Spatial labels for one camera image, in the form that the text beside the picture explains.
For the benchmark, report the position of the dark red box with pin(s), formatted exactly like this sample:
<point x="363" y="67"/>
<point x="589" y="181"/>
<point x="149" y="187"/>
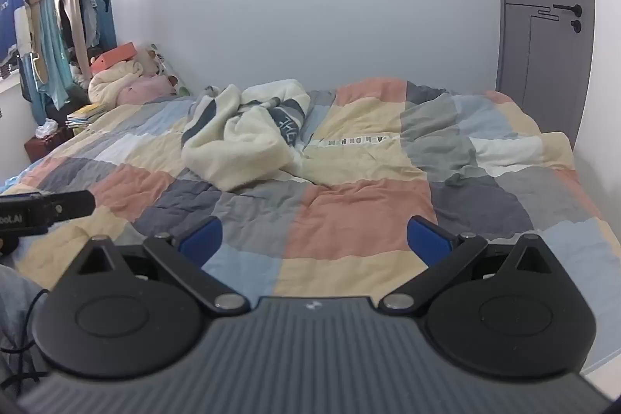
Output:
<point x="46" y="147"/>

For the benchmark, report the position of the patchwork checked quilt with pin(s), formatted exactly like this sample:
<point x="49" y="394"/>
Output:
<point x="359" y="210"/>

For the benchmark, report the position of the orange box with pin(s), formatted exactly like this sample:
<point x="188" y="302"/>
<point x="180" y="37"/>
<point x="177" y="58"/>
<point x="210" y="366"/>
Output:
<point x="114" y="56"/>

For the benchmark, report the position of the cream blue-striped fleece sweater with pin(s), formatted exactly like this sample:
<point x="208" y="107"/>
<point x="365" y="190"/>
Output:
<point x="233" y="142"/>

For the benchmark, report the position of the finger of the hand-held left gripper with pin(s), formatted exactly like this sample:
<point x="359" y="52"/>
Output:
<point x="73" y="204"/>

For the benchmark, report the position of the stack of books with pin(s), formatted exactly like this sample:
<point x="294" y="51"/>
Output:
<point x="85" y="113"/>

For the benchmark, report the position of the beige hanging pants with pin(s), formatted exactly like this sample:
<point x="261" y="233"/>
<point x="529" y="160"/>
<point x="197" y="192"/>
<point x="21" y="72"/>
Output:
<point x="73" y="16"/>

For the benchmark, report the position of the grey door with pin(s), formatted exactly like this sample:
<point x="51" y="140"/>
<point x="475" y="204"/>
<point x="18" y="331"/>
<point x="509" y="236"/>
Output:
<point x="533" y="65"/>

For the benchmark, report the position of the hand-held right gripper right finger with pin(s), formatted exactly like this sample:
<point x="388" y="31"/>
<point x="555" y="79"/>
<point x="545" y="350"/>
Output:
<point x="429" y="242"/>

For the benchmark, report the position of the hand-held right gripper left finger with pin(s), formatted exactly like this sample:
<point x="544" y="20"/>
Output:
<point x="201" y="242"/>

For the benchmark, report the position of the black door lock knob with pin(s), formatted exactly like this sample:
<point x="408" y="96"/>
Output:
<point x="576" y="26"/>

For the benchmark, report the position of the white crumpled tissue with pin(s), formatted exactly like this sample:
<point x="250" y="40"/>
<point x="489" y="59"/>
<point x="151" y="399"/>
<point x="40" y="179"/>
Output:
<point x="46" y="129"/>

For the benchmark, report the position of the blue hanging shirt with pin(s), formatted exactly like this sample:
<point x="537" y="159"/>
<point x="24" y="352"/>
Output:
<point x="9" y="6"/>

